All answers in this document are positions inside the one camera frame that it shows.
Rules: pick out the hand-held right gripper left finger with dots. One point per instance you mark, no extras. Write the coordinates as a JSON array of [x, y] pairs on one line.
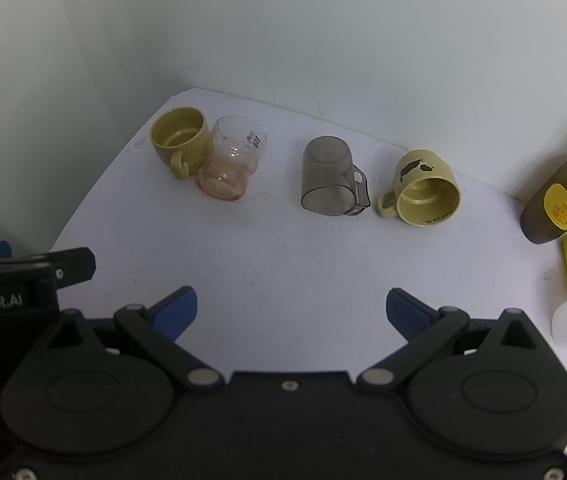
[[177, 310]]

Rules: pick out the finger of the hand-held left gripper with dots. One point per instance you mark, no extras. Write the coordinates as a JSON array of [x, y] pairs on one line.
[[70, 263]]

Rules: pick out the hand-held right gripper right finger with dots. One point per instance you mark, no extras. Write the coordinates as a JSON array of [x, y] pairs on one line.
[[405, 311]]

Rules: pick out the clear glass cup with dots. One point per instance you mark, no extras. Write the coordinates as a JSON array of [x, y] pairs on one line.
[[228, 160]]

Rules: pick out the grey transparent plastic cup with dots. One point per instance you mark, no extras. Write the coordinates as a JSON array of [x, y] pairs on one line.
[[327, 170]]

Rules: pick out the yellow mug with black print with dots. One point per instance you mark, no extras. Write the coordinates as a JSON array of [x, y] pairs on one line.
[[428, 190]]

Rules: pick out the olive yellow mug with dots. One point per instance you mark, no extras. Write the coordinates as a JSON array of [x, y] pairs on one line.
[[179, 136]]

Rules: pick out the dark olive glass bottle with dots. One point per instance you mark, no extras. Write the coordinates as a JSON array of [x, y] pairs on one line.
[[563, 195]]

